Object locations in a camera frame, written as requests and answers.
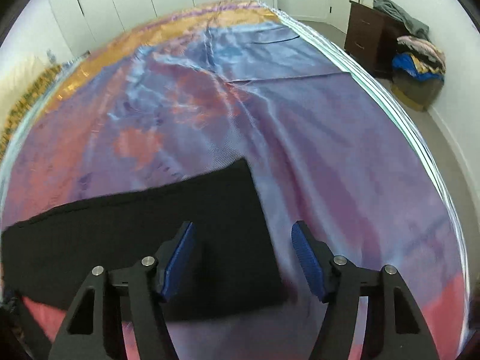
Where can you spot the colourful satin bedspread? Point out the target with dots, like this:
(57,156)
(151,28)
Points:
(326,144)

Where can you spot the yellow floral blanket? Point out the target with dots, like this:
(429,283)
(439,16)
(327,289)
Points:
(24,102)

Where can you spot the black pants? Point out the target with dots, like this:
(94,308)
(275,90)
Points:
(233,267)

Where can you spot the dark wooden dresser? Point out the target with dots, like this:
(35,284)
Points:
(371,39)

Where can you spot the grey cloth on dresser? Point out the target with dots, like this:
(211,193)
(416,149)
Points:
(415,27)

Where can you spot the pile of clothes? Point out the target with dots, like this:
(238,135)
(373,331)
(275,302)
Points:
(419,58)

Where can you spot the white pillow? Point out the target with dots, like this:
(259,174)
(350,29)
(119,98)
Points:
(16,80)

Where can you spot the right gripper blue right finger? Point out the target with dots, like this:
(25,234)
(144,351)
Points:
(395,326)

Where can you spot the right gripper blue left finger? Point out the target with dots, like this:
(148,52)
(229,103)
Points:
(92,327)

